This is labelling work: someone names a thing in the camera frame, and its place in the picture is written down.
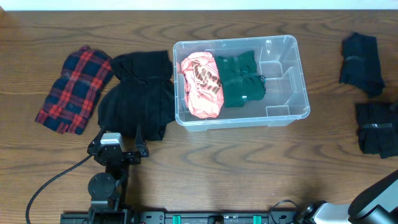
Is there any red navy plaid shirt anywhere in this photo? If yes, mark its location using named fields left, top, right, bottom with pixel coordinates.
left=35, top=46, right=113, bottom=135

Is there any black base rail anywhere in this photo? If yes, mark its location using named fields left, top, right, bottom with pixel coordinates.
left=60, top=211, right=297, bottom=224

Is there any dark green garment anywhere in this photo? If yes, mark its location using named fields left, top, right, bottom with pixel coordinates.
left=215, top=50, right=266, bottom=108

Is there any clear plastic storage bin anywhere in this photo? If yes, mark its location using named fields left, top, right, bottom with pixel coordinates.
left=173, top=35, right=310, bottom=132

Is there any large black folded garment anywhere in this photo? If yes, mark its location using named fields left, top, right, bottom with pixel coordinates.
left=98, top=50, right=175, bottom=141

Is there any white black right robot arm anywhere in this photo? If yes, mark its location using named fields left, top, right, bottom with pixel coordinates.
left=294, top=171, right=397, bottom=224

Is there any pink folded garment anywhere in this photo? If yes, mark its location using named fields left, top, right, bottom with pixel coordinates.
left=180, top=52, right=224, bottom=119

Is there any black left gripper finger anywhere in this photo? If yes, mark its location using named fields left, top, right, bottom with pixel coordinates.
left=92, top=127, right=106, bottom=145
left=135, top=125, right=147, bottom=152

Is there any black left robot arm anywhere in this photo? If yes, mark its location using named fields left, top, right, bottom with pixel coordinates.
left=83, top=126, right=149, bottom=224

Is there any navy garment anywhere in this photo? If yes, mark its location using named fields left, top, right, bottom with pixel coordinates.
left=339, top=32, right=385, bottom=98

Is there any black taped folded garment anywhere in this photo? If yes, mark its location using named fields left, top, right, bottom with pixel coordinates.
left=355, top=102, right=397, bottom=159

